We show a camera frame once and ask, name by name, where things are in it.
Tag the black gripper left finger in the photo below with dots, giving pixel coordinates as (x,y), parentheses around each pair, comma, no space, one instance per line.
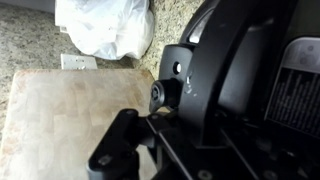
(116,150)

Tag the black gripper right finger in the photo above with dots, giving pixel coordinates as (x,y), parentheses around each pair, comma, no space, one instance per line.
(283,160)

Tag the black pot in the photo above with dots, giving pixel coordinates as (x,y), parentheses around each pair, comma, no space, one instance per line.
(213,66)

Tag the wooden cutting board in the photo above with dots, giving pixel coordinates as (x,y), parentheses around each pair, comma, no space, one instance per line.
(66,116)

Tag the white plastic bag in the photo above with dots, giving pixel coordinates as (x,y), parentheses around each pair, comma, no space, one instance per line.
(106,26)

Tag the white wall outlet plate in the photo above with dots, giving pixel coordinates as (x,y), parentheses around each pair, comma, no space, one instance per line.
(78,62)

